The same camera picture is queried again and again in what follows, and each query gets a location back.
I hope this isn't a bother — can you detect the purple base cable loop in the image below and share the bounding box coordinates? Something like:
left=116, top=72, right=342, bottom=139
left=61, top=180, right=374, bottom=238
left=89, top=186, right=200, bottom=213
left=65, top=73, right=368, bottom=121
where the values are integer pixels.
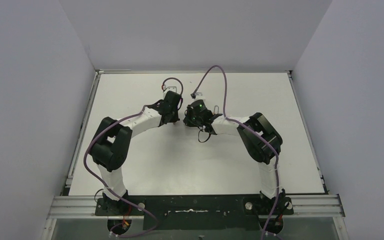
left=107, top=215, right=161, bottom=239

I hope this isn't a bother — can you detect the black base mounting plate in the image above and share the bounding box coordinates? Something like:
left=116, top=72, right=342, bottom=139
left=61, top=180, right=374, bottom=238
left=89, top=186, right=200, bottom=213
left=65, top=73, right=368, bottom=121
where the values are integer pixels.
left=95, top=194, right=294, bottom=234

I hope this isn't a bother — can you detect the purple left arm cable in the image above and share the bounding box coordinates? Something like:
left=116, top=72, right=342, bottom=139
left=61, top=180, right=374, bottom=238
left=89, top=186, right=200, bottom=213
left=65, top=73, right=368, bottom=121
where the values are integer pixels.
left=83, top=77, right=185, bottom=229

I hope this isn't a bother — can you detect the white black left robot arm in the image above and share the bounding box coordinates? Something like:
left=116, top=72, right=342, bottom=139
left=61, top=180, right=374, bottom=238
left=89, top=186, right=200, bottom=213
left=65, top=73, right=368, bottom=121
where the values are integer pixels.
left=84, top=90, right=183, bottom=213

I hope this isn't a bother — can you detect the brass padlock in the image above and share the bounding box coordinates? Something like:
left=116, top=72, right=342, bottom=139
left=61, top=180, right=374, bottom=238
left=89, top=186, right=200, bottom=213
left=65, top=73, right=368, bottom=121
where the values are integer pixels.
left=213, top=105, right=220, bottom=114

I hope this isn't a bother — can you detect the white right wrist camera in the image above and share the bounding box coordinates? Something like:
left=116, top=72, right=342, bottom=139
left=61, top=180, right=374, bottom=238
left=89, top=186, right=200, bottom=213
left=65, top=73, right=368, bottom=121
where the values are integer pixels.
left=190, top=92, right=206, bottom=102

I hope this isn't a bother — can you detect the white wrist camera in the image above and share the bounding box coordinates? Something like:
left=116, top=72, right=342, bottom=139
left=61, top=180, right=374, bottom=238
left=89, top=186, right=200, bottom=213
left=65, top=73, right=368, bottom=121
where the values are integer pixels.
left=162, top=85, right=178, bottom=93
left=190, top=92, right=206, bottom=102

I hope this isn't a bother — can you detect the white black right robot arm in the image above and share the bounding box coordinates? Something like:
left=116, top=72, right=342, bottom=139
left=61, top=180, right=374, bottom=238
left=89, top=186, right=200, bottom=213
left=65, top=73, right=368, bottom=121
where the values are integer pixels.
left=183, top=99, right=294, bottom=216

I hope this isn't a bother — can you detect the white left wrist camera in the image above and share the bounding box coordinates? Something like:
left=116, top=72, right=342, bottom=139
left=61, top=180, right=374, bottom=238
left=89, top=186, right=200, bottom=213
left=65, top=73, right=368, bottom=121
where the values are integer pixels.
left=162, top=85, right=178, bottom=93

